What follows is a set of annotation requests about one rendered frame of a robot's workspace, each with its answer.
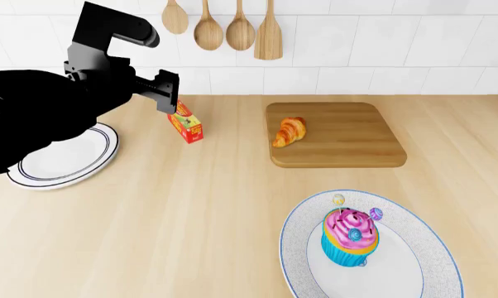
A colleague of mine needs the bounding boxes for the pink frosted blue cupcake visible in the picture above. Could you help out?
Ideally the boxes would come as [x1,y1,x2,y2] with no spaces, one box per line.
[320,194,385,268]

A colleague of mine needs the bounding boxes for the white plate blue speckled rim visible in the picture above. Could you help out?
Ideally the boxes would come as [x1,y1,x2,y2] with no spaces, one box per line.
[279,189,466,298]

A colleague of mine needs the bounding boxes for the golden croissant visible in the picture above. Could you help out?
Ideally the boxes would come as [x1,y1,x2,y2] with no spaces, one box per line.
[271,116,308,149]

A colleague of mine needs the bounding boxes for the red yellow cardboard box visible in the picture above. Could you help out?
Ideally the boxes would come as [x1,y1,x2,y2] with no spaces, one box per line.
[167,99,205,145]

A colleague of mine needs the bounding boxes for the flat wooden spatula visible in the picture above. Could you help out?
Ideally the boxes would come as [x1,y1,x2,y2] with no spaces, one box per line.
[253,0,284,60]

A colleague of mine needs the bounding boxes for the large wooden spoon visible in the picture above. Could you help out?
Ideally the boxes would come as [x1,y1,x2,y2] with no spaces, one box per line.
[225,0,256,52]
[194,0,225,52]

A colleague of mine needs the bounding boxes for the small round wooden spoon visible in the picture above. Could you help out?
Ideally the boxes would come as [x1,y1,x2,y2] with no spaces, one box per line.
[161,0,189,35]

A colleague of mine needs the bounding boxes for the white plate dark rim lines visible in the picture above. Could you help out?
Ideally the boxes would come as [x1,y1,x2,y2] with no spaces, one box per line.
[7,122,120,191]

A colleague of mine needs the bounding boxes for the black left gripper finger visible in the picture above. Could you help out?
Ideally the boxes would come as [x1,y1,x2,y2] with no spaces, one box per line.
[153,69,180,114]

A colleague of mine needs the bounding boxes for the wooden cutting board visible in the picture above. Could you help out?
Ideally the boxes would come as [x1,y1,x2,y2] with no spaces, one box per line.
[266,102,408,169]

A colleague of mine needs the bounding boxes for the black gripper camera mount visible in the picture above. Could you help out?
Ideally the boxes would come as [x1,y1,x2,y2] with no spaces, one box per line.
[72,0,161,60]

